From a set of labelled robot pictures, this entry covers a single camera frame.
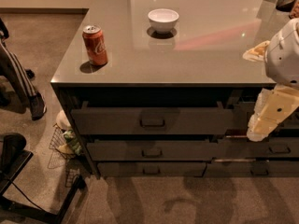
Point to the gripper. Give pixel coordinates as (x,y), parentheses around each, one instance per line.
(282,57)

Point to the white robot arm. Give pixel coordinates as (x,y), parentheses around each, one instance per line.
(281,62)

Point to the brown basket top right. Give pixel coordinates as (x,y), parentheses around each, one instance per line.
(295,10)

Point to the dark cabinet counter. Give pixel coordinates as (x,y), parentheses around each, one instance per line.
(197,64)

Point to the white bowl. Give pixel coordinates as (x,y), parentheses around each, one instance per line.
(163,20)

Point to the red soda can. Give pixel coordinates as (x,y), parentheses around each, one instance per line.
(93,38)

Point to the green snack bag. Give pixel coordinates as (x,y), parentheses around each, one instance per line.
(72,145)

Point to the black shoe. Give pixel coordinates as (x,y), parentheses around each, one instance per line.
(37,106)

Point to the person leg striped trousers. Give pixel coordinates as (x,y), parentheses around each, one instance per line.
(13,71)

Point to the wire basket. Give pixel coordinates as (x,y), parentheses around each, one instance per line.
(61,157)

